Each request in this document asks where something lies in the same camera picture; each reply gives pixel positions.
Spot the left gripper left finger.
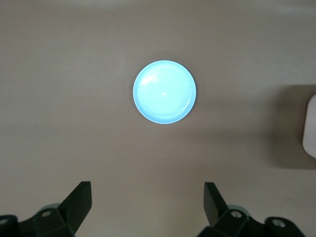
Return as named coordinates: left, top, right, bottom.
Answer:
left=0, top=181, right=93, bottom=237

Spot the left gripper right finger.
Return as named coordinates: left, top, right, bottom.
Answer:
left=197, top=182, right=307, bottom=237

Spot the white lidded storage box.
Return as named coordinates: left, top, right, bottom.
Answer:
left=302, top=93, right=316, bottom=158

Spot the light blue round plate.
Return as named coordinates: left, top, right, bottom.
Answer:
left=132, top=60, right=198, bottom=125

